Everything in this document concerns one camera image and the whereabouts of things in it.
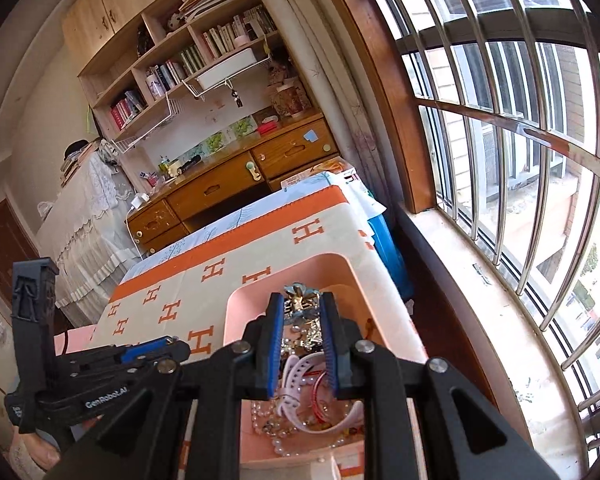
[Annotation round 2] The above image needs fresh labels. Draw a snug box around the brown wooden door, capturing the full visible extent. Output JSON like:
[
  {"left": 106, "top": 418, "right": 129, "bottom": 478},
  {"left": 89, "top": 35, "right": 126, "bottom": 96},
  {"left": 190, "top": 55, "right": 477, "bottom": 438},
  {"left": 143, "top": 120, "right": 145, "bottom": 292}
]
[{"left": 0, "top": 199, "right": 42, "bottom": 288}]

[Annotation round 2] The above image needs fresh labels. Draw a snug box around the white charger cable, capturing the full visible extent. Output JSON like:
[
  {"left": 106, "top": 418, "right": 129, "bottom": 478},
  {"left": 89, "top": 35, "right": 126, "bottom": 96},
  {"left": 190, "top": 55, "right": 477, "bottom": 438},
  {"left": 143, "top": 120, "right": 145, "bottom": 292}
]
[{"left": 126, "top": 207, "right": 147, "bottom": 260}]

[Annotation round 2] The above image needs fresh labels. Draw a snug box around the tree print bedsheet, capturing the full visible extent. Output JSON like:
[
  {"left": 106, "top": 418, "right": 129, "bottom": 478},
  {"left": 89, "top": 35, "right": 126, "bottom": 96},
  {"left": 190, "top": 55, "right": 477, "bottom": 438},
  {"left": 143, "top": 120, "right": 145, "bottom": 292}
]
[{"left": 124, "top": 170, "right": 387, "bottom": 282}]

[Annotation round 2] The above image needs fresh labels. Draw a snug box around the food cover magazine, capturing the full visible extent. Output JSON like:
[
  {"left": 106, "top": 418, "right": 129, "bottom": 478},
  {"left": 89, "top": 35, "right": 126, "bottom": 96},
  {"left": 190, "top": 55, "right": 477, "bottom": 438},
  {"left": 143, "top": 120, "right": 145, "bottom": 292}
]
[{"left": 281, "top": 156, "right": 357, "bottom": 190}]

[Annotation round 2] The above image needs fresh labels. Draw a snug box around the row of dark books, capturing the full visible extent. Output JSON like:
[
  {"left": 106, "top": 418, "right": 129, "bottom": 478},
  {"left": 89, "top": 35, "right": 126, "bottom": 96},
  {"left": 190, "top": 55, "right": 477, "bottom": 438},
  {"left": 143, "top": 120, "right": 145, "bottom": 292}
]
[{"left": 144, "top": 44, "right": 207, "bottom": 99}]

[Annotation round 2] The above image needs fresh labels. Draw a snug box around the stack of books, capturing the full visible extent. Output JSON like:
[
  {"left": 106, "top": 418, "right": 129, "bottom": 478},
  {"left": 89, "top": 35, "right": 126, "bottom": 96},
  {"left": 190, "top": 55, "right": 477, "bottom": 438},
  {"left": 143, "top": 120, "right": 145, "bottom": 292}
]
[{"left": 59, "top": 139, "right": 100, "bottom": 182}]

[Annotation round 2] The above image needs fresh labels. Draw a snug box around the pink blanket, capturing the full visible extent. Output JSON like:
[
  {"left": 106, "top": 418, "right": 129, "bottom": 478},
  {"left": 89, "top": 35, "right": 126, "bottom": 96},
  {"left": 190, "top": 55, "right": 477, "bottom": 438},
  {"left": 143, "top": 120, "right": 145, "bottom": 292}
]
[{"left": 54, "top": 324, "right": 99, "bottom": 357}]

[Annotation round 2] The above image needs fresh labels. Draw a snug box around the window with metal bars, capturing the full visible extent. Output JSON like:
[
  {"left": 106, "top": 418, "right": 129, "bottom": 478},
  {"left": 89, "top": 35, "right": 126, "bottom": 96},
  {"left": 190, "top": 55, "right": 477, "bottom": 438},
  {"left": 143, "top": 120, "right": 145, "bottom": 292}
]
[{"left": 330, "top": 0, "right": 600, "bottom": 466}]

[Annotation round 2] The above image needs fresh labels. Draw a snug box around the row of red books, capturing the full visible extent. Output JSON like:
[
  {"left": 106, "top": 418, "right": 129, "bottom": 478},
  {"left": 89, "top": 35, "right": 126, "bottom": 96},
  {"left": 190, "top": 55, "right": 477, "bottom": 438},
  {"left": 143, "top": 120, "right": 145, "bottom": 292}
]
[{"left": 109, "top": 89, "right": 149, "bottom": 132}]

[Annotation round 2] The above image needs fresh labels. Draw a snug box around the white lace furniture cover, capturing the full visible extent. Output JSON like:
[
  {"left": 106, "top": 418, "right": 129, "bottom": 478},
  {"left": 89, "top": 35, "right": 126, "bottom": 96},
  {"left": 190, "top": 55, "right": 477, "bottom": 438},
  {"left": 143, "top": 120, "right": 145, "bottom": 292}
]
[{"left": 34, "top": 151, "right": 147, "bottom": 322}]

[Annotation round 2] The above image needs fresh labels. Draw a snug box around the pearl necklace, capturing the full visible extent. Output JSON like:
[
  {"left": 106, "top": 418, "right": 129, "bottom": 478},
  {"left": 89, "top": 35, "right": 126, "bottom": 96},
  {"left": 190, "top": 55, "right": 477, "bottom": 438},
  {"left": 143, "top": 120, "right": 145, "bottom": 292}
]
[{"left": 250, "top": 374, "right": 353, "bottom": 457}]

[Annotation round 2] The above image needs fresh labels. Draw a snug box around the person's left hand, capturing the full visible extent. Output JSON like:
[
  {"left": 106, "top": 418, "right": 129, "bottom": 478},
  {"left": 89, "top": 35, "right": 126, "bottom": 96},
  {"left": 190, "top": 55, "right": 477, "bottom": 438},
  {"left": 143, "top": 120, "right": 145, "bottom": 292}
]
[{"left": 7, "top": 412, "right": 103, "bottom": 471}]

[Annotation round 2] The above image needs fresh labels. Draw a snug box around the wooden bookshelf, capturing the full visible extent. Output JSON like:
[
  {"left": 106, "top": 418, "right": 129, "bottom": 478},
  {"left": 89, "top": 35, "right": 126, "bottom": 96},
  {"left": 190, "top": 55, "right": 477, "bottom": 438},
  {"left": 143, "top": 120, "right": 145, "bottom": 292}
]
[{"left": 61, "top": 0, "right": 282, "bottom": 153}]

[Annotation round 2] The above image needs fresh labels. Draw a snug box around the orange and beige patterned blanket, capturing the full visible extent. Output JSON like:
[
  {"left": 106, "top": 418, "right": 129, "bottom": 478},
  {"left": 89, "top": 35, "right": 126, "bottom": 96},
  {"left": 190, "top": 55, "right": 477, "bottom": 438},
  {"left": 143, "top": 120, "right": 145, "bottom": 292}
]
[{"left": 86, "top": 185, "right": 417, "bottom": 480}]

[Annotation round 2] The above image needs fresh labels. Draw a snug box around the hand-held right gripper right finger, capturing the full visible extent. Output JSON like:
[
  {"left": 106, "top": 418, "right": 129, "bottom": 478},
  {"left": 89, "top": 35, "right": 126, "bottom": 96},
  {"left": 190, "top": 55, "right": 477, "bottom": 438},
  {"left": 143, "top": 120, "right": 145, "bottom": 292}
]
[{"left": 321, "top": 291, "right": 566, "bottom": 480}]

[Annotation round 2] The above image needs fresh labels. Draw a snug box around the wooden desk with drawers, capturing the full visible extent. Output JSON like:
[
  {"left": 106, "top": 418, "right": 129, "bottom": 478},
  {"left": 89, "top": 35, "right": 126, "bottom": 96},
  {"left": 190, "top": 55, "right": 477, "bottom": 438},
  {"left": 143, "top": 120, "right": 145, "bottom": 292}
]
[{"left": 125, "top": 111, "right": 342, "bottom": 257}]

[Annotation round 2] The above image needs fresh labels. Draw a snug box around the floral container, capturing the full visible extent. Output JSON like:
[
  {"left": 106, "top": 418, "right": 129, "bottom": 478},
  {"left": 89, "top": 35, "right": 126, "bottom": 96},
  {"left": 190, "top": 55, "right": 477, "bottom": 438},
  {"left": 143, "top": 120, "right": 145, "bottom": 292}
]
[{"left": 269, "top": 84, "right": 312, "bottom": 119}]

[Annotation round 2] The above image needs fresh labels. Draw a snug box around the rose gold watch white strap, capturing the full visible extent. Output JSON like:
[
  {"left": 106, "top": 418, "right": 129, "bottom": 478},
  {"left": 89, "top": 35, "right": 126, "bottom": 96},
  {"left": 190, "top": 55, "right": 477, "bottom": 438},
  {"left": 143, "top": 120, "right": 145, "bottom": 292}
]
[{"left": 277, "top": 352, "right": 367, "bottom": 429}]

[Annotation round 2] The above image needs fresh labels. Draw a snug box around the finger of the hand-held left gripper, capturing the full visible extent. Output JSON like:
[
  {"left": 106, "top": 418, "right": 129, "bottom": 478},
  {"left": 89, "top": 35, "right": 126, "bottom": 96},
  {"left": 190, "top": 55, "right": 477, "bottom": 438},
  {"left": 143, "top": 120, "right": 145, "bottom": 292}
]
[
  {"left": 61, "top": 335, "right": 178, "bottom": 369},
  {"left": 76, "top": 341, "right": 192, "bottom": 384}
]

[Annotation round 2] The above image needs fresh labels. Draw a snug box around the blue flower hair clip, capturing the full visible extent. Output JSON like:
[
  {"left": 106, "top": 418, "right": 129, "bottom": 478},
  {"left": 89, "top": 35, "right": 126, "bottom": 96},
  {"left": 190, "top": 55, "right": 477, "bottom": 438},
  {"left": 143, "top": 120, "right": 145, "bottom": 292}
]
[{"left": 282, "top": 282, "right": 324, "bottom": 324}]

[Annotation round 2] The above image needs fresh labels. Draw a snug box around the row of pale books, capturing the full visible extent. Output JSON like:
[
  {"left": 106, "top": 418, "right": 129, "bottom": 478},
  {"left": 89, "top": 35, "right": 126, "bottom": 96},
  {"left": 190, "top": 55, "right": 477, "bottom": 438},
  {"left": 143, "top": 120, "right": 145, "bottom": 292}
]
[{"left": 199, "top": 4, "right": 277, "bottom": 59}]

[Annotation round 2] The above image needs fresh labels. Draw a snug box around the blue storage box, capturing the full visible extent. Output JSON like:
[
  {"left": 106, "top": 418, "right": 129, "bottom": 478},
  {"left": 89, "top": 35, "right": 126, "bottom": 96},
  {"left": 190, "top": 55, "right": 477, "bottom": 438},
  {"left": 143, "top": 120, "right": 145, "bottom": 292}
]
[{"left": 366, "top": 211, "right": 414, "bottom": 302}]

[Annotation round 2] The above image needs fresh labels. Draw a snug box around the white wire basket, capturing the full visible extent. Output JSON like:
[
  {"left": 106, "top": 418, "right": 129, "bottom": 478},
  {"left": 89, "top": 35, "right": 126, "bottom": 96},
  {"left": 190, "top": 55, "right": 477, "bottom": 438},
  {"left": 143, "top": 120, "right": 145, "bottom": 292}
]
[
  {"left": 181, "top": 49, "right": 274, "bottom": 99},
  {"left": 111, "top": 91, "right": 187, "bottom": 154}
]

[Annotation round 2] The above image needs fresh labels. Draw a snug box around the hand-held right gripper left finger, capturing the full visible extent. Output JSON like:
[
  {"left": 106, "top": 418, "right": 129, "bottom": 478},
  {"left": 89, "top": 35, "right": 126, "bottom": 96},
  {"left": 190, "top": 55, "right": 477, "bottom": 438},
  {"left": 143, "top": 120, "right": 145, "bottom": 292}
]
[{"left": 45, "top": 290, "right": 285, "bottom": 480}]

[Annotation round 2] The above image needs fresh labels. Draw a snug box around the white plastic bin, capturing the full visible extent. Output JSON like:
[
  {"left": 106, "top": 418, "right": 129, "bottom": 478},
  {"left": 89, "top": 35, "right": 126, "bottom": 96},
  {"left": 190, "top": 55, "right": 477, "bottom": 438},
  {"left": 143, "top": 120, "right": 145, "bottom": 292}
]
[{"left": 196, "top": 47, "right": 259, "bottom": 87}]

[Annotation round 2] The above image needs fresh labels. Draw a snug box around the pale floral curtain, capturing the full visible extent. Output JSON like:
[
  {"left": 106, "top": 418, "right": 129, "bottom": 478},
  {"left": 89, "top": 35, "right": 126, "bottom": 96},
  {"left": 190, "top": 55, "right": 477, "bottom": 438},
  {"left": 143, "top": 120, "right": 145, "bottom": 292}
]
[{"left": 239, "top": 0, "right": 363, "bottom": 173}]

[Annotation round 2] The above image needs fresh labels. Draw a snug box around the pink tray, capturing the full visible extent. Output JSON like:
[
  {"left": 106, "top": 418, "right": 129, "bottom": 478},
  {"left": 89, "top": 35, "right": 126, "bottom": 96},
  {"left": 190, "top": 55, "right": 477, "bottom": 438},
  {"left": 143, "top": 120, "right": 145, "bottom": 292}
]
[{"left": 224, "top": 253, "right": 429, "bottom": 467}]

